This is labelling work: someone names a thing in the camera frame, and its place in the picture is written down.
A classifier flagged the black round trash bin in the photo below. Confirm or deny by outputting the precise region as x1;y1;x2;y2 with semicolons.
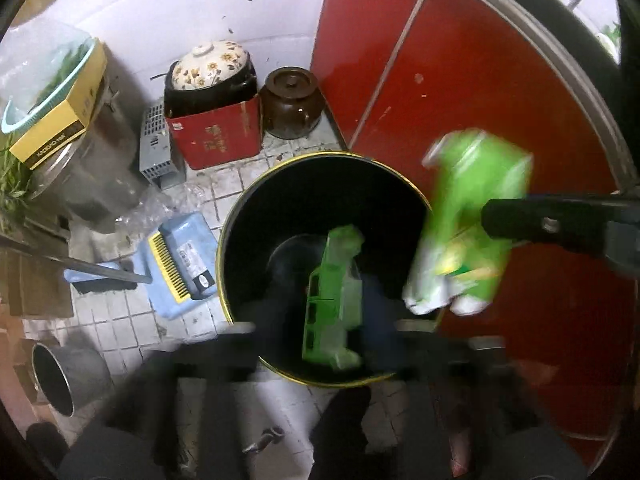
217;152;431;388

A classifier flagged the green white drink carton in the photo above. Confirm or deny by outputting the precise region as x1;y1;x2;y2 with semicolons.
402;129;533;316

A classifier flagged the blue plastic dustpan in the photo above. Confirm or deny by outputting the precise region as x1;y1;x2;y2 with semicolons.
63;211;220;321

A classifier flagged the red cardboard box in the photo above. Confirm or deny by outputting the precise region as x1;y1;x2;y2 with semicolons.
166;94;264;170

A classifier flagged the grey metal box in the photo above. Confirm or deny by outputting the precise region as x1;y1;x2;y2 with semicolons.
139;100;186;191

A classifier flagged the steel pot on floor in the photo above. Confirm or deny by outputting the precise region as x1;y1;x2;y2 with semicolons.
32;342;112;417

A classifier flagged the red cabinet door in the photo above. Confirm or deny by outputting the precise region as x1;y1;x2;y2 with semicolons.
311;0;639;468

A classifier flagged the yellow cardboard box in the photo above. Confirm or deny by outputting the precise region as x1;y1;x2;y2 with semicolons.
1;38;107;170

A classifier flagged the brown ceramic jar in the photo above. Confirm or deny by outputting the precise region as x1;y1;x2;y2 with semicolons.
259;66;326;140

